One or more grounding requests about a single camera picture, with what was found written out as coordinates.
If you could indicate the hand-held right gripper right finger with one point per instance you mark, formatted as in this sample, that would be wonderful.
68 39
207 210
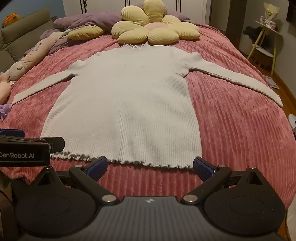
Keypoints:
203 168

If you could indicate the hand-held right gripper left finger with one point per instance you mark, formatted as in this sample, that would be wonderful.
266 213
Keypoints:
98 166

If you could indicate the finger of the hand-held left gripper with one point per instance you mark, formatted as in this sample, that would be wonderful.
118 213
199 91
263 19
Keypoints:
55 143
11 133

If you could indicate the white ribbed knit sweater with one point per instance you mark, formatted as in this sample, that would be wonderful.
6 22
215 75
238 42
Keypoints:
124 104

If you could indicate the small purple plush flower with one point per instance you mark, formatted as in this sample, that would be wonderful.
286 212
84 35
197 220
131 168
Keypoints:
5 111

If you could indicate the light pink plush toy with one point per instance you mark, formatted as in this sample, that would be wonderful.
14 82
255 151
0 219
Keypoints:
4 88

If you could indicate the pink ribbed blanket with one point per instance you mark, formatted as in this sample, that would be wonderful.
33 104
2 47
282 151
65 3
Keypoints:
231 129

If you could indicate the long pink plush toy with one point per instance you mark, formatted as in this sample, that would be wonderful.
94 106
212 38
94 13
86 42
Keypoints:
32 53

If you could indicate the grey-green sofa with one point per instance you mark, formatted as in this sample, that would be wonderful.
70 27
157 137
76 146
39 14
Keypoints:
20 34

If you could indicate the white object beside bed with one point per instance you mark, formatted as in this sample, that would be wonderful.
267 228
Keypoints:
292 121

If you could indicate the papers on floor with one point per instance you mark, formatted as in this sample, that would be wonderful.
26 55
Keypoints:
272 82

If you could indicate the orange plush toy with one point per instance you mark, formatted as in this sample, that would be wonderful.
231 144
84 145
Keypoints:
10 20

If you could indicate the yellow leaf-shaped pillow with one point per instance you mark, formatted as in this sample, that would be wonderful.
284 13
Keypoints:
85 32

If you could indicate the purple quilt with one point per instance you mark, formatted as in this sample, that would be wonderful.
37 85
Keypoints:
76 20

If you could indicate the yellow flower-shaped pillow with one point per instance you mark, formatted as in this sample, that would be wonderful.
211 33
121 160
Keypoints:
138 30

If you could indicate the white wardrobe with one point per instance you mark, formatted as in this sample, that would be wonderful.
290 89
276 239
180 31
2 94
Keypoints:
104 7

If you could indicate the yellow-legged side table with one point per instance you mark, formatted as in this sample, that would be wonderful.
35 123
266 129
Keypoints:
275 34

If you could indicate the wrapped flower bouquet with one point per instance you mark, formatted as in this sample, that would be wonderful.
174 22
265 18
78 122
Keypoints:
268 16

